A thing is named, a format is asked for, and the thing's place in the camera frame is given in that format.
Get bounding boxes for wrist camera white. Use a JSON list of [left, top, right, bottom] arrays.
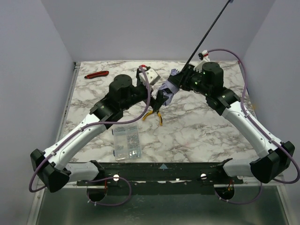
[[137, 67, 161, 86], [193, 50, 210, 73]]

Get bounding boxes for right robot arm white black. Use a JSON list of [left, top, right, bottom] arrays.
[[167, 62, 295, 183]]

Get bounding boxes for yellow black needle-nose pliers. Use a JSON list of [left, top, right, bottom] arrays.
[[142, 107, 165, 127]]

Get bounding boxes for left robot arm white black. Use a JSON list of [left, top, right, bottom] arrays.
[[30, 68, 160, 193]]

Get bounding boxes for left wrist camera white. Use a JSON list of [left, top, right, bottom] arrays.
[[137, 67, 161, 86]]

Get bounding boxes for clear plastic screw box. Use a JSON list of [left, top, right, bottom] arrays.
[[112, 122, 142, 161]]

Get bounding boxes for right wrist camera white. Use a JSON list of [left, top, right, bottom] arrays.
[[193, 50, 210, 73]]

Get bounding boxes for lilac umbrella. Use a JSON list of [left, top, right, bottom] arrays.
[[157, 0, 233, 105]]

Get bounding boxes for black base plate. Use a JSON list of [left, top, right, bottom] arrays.
[[77, 162, 243, 195]]

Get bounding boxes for red black utility knife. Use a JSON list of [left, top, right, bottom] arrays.
[[84, 70, 109, 79]]

